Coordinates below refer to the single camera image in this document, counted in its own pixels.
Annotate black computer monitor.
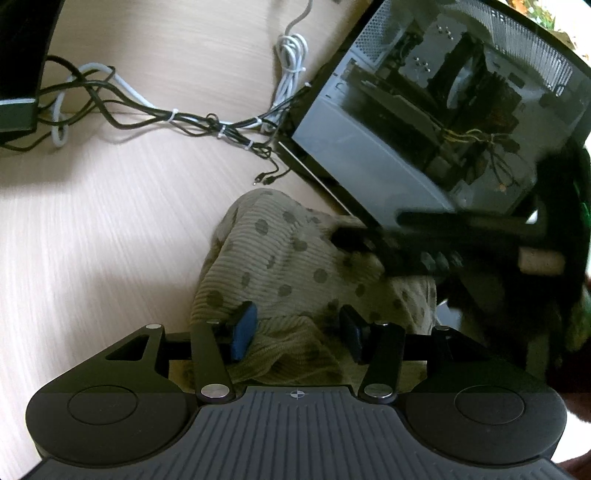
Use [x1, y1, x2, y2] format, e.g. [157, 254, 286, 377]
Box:
[0, 0, 68, 153]

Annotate glass sided computer case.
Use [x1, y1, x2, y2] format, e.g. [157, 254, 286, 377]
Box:
[272, 0, 591, 232]

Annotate black cable bundle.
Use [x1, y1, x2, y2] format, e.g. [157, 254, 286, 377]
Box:
[0, 55, 310, 186]

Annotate coiled white cable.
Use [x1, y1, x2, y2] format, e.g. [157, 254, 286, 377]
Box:
[272, 0, 315, 112]

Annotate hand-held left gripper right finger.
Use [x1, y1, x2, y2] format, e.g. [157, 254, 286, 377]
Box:
[339, 305, 504, 404]

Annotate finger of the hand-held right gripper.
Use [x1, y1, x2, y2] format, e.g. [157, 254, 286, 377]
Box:
[396, 210, 546, 234]
[330, 224, 465, 278]

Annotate polka dot dress brown sleeves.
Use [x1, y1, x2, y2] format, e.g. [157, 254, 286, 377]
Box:
[189, 188, 437, 386]

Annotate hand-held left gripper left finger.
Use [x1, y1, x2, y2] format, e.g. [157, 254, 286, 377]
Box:
[92, 301, 259, 404]

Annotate light grey cable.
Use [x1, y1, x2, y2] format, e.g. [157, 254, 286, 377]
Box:
[51, 62, 262, 148]

